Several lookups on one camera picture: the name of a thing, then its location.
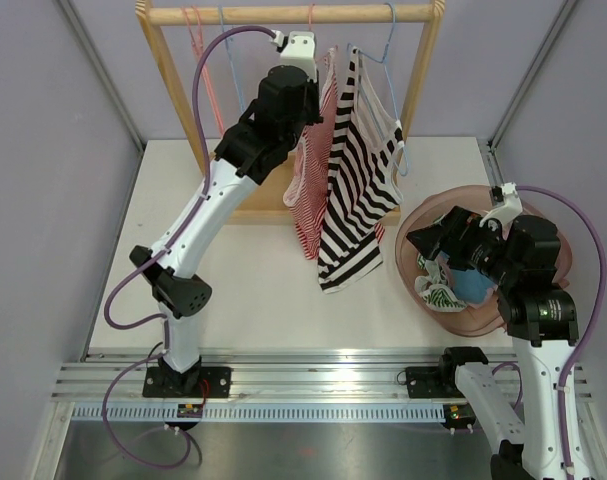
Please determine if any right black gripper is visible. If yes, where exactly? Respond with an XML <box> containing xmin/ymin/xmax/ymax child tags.
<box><xmin>408</xmin><ymin>205</ymin><xmax>520</xmax><ymax>286</ymax></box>

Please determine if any green striped tank top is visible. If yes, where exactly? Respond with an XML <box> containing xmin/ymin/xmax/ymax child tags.
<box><xmin>414</xmin><ymin>254</ymin><xmax>467</xmax><ymax>313</ymax></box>

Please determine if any blue tank top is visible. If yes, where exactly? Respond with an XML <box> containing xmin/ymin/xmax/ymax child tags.
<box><xmin>437</xmin><ymin>253</ymin><xmax>496</xmax><ymax>308</ymax></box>

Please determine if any red striped tank top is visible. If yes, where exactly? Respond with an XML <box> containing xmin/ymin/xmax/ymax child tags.
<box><xmin>283</xmin><ymin>47</ymin><xmax>338</xmax><ymax>260</ymax></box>

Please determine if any blue wire hanger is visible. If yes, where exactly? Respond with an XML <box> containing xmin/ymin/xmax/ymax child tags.
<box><xmin>358</xmin><ymin>2</ymin><xmax>410</xmax><ymax>177</ymax></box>
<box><xmin>217</xmin><ymin>4</ymin><xmax>246</xmax><ymax>113</ymax></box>

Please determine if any mauve tank top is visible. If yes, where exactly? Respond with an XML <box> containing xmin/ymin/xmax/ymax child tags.
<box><xmin>467</xmin><ymin>290</ymin><xmax>498</xmax><ymax>316</ymax></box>

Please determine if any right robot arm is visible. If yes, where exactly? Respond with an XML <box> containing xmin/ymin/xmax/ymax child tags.
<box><xmin>406</xmin><ymin>207</ymin><xmax>592</xmax><ymax>479</ymax></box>

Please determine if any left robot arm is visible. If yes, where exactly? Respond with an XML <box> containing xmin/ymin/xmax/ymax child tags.
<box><xmin>129</xmin><ymin>64</ymin><xmax>322</xmax><ymax>398</ymax></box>

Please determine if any black white striped tank top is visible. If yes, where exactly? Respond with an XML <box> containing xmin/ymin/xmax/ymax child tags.
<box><xmin>317</xmin><ymin>47</ymin><xmax>404</xmax><ymax>294</ymax></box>

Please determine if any pink translucent plastic basin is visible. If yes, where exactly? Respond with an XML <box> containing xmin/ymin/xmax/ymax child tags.
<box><xmin>395</xmin><ymin>186</ymin><xmax>578</xmax><ymax>346</ymax></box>

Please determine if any wooden clothes rack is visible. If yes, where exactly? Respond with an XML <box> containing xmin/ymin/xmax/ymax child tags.
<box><xmin>135</xmin><ymin>0</ymin><xmax>447</xmax><ymax>226</ymax></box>

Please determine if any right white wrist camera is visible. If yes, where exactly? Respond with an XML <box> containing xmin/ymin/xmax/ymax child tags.
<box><xmin>480</xmin><ymin>182</ymin><xmax>523</xmax><ymax>229</ymax></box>

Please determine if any slotted cable duct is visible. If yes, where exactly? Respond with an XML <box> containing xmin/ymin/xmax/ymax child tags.
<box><xmin>73</xmin><ymin>402</ymin><xmax>473</xmax><ymax>423</ymax></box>

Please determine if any aluminium mounting rail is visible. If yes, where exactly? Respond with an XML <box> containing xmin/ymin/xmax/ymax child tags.
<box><xmin>50</xmin><ymin>347</ymin><xmax>592</xmax><ymax>404</ymax></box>

